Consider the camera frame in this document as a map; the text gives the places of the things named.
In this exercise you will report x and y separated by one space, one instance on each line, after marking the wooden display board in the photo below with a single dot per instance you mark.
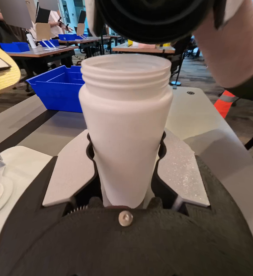
5 77

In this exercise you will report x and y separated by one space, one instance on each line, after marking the person's right forearm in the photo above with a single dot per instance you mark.
234 47

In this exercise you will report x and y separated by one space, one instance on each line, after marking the yellow bin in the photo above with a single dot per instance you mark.
130 42

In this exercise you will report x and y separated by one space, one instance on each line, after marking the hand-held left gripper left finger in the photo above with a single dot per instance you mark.
70 177

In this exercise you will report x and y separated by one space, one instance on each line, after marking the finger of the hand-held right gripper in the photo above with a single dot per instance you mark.
228 8
92 15

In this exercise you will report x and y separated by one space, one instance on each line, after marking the wooden top desk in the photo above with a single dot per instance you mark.
40 51
143 48

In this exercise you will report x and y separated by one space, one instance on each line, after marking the orange traffic cone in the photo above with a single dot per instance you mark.
225 103

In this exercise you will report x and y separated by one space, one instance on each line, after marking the small blue plastic bin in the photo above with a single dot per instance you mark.
49 43
69 37
14 47

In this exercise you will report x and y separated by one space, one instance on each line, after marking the white bottle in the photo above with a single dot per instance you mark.
126 129

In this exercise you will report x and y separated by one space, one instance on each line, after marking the black bottle lid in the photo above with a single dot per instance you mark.
152 19

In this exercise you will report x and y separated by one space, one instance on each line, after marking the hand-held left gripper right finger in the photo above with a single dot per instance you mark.
182 172

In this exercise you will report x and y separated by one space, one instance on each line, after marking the black round base pole stand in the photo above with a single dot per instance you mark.
176 82

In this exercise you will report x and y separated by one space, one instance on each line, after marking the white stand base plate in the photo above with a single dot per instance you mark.
27 164

